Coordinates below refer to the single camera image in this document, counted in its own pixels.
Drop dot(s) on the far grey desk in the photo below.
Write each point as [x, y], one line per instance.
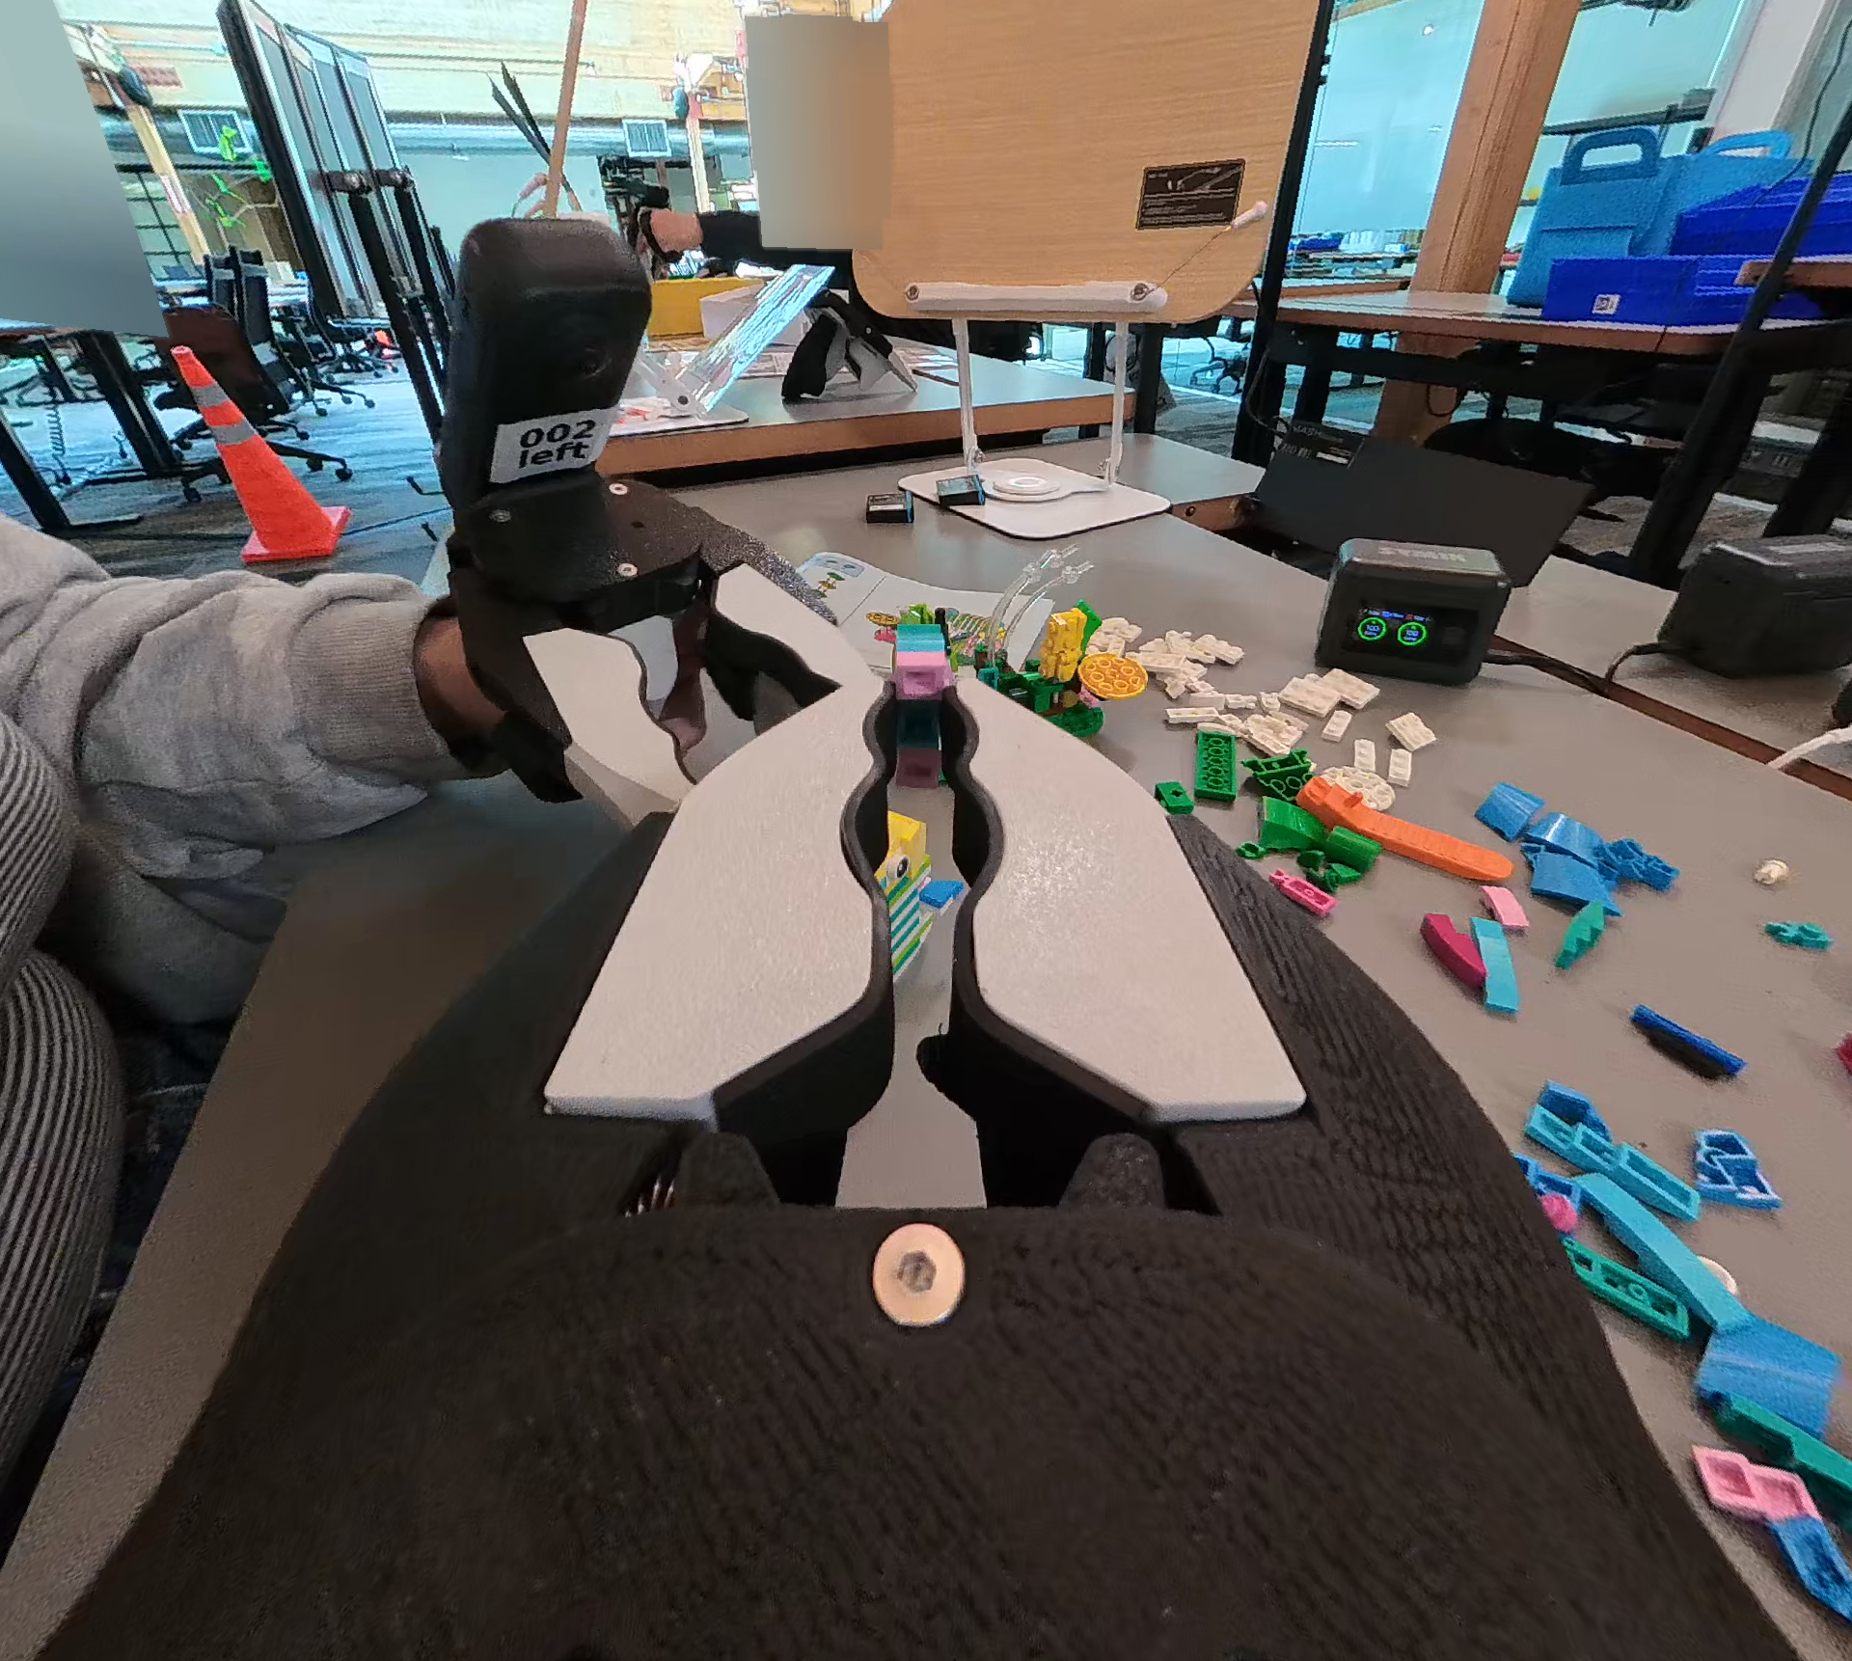
[898, 409]

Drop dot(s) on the pile of white bricks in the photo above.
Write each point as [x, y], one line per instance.
[1311, 694]

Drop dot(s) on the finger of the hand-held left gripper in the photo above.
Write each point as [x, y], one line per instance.
[601, 706]
[775, 627]

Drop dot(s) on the scattered coloured bricks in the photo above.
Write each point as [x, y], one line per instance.
[1593, 872]

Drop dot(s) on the small black battery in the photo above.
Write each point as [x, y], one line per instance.
[962, 490]
[891, 509]

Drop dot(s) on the brown wooden desk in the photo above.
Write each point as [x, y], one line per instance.
[1448, 314]

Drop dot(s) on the green brick garden model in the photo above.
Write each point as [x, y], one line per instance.
[1043, 684]

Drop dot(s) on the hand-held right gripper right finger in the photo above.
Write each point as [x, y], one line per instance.
[1130, 937]

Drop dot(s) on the blue tray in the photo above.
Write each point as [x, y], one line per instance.
[1664, 289]

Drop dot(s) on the pink teal brick tower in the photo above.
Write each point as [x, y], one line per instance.
[923, 677]

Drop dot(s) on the black white folding stand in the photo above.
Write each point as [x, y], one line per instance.
[840, 351]

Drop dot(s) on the brick instruction booklet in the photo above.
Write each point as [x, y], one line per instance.
[854, 598]

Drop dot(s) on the black stand pole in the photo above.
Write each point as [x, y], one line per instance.
[1751, 358]
[1303, 169]

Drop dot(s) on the orange brick separator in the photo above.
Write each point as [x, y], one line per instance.
[1404, 831]

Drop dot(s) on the clear acrylic stand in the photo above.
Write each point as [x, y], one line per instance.
[754, 329]

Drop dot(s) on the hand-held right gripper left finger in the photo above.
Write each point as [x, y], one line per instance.
[725, 937]

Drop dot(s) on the person's left hand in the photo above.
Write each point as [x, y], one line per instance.
[460, 690]

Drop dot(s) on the black panel cart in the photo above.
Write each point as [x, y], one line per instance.
[320, 169]

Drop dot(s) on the black power station with screen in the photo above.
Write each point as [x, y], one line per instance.
[1411, 590]

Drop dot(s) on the orange traffic cone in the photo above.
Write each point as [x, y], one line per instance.
[269, 488]

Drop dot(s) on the yellow bin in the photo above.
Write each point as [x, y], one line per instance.
[696, 308]

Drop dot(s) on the grey desk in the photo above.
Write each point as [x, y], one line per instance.
[1680, 966]
[898, 409]

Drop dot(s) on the person's left forearm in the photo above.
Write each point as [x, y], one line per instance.
[217, 706]

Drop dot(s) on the striped brick figure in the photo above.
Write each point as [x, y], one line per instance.
[906, 887]

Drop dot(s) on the adjacent wood-edged desk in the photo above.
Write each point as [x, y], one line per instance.
[1709, 706]

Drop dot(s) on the person's torso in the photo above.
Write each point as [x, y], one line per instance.
[44, 1111]

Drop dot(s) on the wooden column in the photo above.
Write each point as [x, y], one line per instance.
[1519, 98]

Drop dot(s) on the wooden board on white stand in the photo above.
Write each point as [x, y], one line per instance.
[1072, 98]

